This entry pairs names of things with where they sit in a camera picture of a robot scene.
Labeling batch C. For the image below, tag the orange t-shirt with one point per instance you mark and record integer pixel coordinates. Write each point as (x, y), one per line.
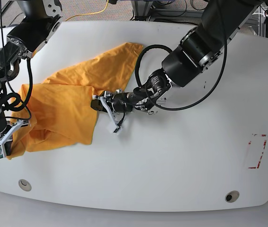
(59, 107)

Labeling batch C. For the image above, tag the aluminium frame rail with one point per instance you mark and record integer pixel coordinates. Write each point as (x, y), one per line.
(179, 11)

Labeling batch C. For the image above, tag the left table grommet hole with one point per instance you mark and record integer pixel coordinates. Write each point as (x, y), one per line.
(24, 185)

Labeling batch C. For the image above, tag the red tape rectangle marking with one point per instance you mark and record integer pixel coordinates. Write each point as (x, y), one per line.
(255, 151)

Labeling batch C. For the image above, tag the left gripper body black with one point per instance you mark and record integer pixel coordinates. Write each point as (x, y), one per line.
(126, 102)

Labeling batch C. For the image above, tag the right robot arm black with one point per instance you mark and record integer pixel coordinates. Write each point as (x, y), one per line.
(42, 19)

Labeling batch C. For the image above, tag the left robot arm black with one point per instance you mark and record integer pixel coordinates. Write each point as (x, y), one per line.
(197, 50)

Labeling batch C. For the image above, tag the table grommet hole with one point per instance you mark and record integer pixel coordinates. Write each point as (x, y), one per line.
(24, 185)
(232, 196)

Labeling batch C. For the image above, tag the right table grommet hole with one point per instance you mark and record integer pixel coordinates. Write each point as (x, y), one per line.
(232, 196)

